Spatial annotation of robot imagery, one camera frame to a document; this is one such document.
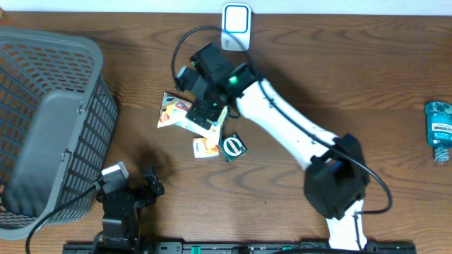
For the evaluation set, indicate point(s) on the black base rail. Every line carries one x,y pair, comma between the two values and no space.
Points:
266,248

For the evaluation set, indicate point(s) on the grey plastic basket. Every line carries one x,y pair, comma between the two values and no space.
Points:
57,121

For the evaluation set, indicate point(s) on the teal mouthwash bottle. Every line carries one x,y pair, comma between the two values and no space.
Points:
439,129

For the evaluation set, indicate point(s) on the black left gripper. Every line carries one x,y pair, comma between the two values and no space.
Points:
155,183

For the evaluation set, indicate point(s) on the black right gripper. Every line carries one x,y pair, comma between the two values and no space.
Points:
198,104

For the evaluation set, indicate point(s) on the green round-label box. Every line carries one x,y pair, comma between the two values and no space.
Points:
232,147

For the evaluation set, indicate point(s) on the small orange packet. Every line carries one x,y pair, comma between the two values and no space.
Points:
204,148

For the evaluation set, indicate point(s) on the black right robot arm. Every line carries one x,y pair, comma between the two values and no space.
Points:
335,173

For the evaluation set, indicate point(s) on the yellow snack bag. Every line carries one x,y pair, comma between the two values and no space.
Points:
173,112

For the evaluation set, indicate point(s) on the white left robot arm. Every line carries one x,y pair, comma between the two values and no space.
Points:
122,206

